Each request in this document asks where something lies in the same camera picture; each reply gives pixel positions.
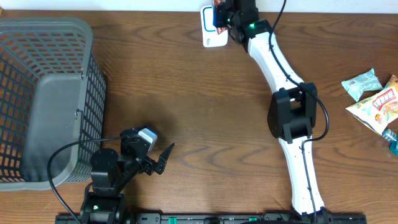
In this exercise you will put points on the blue mouthwash bottle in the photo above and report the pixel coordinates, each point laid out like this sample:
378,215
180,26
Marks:
391,137

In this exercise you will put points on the orange Top chocolate bar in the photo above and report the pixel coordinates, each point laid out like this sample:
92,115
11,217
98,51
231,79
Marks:
219,20

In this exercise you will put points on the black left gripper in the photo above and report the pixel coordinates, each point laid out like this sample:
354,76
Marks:
150,165

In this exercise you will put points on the yellow wiper bag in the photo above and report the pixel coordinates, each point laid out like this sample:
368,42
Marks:
377,111

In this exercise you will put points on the white barcode scanner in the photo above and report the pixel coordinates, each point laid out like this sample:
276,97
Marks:
209,33

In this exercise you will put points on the grey plastic basket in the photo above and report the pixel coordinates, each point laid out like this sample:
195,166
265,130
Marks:
52,102

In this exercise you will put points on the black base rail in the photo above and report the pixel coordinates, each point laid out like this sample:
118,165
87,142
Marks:
272,217

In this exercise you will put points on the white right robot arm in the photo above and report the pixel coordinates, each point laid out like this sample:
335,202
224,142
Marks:
292,113

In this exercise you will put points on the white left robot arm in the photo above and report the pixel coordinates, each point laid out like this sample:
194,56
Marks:
112,171

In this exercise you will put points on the teal wet wipes pack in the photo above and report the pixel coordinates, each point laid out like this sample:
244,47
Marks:
356,86

